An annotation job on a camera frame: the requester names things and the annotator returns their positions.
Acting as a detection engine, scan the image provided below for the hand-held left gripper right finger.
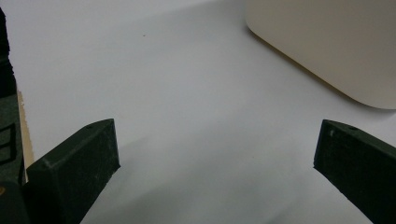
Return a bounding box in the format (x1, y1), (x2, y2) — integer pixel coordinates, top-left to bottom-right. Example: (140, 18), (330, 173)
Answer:
(313, 119), (396, 224)

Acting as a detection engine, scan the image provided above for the white plastic storage box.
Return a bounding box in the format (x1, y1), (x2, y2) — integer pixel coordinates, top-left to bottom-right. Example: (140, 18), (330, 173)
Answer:
(244, 0), (396, 111)

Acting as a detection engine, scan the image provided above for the black floor socket frame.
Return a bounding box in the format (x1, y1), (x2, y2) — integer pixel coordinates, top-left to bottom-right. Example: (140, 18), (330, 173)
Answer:
(0, 122), (17, 166)

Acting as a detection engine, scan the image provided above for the black stand base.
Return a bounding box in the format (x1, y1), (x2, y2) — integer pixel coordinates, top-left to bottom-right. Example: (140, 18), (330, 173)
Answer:
(0, 7), (17, 98)

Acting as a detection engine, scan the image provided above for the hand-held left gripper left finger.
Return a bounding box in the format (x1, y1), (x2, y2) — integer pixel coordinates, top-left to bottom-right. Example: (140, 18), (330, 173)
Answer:
(22, 118), (121, 224)

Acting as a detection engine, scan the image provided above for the white paper sheet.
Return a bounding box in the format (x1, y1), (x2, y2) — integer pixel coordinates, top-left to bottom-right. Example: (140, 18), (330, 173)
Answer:
(0, 0), (396, 224)

